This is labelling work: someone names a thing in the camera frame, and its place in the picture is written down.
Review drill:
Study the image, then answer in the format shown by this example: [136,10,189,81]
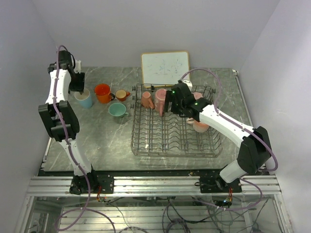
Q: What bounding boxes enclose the dusty pink mug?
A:
[154,89,167,117]

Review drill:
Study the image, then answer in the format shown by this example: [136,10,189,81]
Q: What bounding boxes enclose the aluminium frame rail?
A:
[26,175,281,197]

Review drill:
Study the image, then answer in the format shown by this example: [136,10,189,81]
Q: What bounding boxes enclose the salmon pink mug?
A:
[141,91,155,109]

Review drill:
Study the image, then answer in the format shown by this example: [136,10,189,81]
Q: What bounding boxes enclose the pink faceted mug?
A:
[193,92,203,100]

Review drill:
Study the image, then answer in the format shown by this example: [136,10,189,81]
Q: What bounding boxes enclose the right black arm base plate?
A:
[194,169,242,193]

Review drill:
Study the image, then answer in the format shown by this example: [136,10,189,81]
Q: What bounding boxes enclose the small orange cup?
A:
[115,89,131,102]

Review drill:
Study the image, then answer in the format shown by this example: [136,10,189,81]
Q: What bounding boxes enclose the mint green cup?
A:
[108,103,129,118]

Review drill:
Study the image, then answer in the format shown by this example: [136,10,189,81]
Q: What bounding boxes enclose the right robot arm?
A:
[163,82,272,192]

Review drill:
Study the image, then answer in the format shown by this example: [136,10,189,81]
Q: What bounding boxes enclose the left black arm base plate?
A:
[69,170,115,195]

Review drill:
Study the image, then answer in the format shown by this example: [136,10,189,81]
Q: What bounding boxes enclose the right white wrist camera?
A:
[182,80,193,90]

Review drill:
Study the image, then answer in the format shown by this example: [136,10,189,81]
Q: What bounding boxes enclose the grey wire dish rack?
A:
[131,84,223,158]

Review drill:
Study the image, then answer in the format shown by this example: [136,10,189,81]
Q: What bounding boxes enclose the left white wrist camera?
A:
[74,60,81,73]

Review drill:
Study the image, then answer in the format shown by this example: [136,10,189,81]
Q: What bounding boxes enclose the pale pink gradient mug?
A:
[186,118,209,133]

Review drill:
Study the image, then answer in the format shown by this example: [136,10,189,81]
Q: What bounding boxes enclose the white whiteboard with wooden frame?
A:
[141,51,190,88]

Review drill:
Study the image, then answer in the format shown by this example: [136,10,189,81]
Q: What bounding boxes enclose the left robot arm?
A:
[38,45,99,195]

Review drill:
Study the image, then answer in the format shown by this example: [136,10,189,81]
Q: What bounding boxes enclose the large orange mug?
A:
[94,83,115,104]

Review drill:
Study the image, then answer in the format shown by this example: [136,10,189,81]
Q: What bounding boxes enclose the light blue mug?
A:
[74,88,93,109]

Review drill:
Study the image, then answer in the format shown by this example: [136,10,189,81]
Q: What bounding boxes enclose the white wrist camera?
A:
[74,60,81,73]
[182,80,193,90]

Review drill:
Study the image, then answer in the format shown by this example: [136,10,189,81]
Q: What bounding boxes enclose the tangled floor cables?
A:
[85,195,268,233]

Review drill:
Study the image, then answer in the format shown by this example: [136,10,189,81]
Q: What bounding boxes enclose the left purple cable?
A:
[54,45,116,230]

